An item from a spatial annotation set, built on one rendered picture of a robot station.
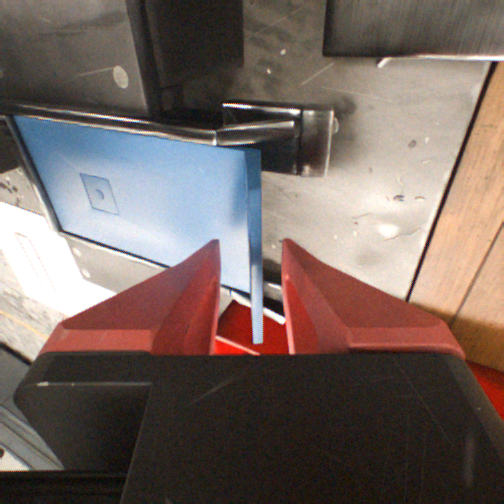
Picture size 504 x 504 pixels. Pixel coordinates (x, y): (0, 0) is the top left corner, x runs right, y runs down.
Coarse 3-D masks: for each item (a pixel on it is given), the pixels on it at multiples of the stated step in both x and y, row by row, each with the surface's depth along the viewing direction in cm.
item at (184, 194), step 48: (48, 144) 17; (96, 144) 15; (144, 144) 14; (192, 144) 12; (48, 192) 19; (144, 192) 15; (192, 192) 14; (240, 192) 13; (96, 240) 20; (144, 240) 17; (192, 240) 16; (240, 240) 14; (240, 288) 16
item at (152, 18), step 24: (168, 0) 13; (192, 0) 14; (216, 0) 15; (240, 0) 17; (168, 24) 13; (192, 24) 14; (216, 24) 16; (240, 24) 17; (168, 48) 13; (192, 48) 14; (216, 48) 16; (240, 48) 18; (168, 72) 14; (192, 72) 15; (216, 72) 17; (168, 96) 14
